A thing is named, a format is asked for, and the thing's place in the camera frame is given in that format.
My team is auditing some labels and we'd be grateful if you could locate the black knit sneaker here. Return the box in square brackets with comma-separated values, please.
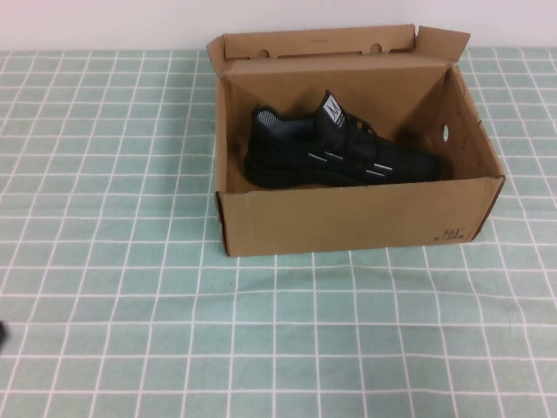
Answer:
[243, 89, 453, 190]

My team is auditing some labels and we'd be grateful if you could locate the brown cardboard shoe box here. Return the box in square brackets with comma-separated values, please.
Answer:
[206, 24, 507, 258]

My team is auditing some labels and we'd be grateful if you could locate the green checked tablecloth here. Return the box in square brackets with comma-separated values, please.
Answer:
[0, 45, 557, 418]

